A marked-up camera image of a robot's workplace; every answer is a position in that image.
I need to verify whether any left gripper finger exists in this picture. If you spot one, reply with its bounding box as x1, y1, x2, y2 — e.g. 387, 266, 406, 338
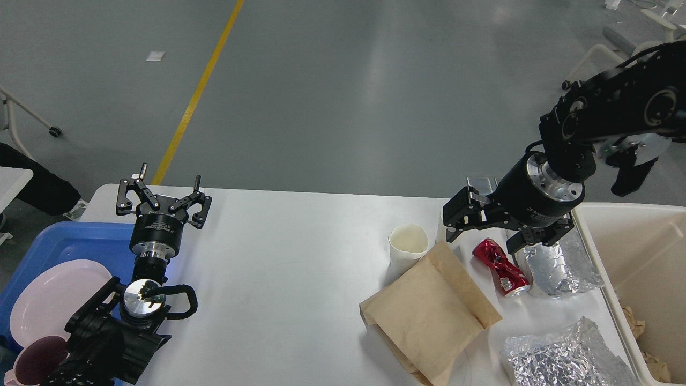
116, 163, 161, 217
169, 174, 213, 229

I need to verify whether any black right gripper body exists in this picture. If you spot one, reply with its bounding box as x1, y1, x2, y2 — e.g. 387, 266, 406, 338
490, 152, 585, 228

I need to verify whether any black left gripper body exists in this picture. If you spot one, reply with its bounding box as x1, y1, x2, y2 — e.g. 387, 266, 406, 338
129, 209, 187, 257

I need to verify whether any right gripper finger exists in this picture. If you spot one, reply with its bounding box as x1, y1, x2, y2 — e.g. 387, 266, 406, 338
443, 185, 510, 243
506, 218, 575, 254

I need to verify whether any white paper cup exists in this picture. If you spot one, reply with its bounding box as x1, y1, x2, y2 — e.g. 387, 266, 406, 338
388, 223, 429, 276
435, 208, 460, 252

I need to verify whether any crushed red soda can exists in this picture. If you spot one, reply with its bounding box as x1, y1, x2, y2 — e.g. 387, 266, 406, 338
472, 239, 532, 298

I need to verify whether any brown paper bag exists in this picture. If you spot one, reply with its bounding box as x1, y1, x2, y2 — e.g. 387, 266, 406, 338
360, 242, 502, 385

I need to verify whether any pink plate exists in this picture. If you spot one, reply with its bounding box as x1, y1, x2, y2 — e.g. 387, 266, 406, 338
10, 259, 112, 347

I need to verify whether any pink mug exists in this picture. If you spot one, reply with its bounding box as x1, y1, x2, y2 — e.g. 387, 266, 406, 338
3, 335, 68, 385

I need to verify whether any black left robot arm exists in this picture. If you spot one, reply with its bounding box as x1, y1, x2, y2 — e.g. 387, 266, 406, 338
41, 164, 213, 385

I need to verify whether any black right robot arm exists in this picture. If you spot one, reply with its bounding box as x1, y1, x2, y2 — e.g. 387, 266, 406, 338
441, 41, 685, 254

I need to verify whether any crumpled aluminium foil sheet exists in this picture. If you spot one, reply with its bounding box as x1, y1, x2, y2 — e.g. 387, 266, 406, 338
514, 228, 605, 299

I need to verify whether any person in black trousers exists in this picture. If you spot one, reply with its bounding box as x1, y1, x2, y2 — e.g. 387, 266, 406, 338
1, 143, 88, 221

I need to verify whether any blue plastic tray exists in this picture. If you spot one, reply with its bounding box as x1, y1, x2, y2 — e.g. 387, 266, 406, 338
1, 222, 134, 353

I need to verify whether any beige plastic bin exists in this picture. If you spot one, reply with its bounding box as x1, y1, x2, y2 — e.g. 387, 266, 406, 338
572, 203, 685, 385

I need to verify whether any white side table corner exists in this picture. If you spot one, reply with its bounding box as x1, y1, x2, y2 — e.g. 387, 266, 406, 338
0, 166, 34, 212

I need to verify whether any aluminium foil piece lower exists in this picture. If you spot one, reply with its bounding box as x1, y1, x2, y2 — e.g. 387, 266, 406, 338
501, 317, 640, 385

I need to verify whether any white chair left edge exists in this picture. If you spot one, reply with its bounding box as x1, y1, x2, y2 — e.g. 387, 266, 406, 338
1, 86, 63, 160

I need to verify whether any white grey office chair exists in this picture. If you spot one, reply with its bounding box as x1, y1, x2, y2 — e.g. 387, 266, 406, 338
561, 1, 684, 91

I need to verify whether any crumpled brown paper in bin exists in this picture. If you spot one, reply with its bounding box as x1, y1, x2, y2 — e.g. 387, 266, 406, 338
621, 306, 673, 384

